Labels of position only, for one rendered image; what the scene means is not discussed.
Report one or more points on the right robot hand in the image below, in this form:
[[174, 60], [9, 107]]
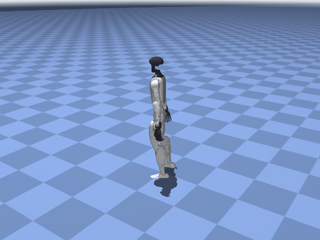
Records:
[[168, 117]]

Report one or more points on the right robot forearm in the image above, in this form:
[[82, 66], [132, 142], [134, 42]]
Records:
[[165, 105]]

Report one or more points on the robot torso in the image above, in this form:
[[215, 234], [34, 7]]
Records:
[[162, 92]]

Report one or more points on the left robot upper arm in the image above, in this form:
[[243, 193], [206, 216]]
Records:
[[155, 85]]

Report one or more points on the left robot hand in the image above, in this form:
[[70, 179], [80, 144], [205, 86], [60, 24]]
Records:
[[158, 133]]

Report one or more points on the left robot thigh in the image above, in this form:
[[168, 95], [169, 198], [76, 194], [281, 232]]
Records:
[[154, 142]]

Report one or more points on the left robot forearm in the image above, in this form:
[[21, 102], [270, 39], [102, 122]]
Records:
[[157, 113]]

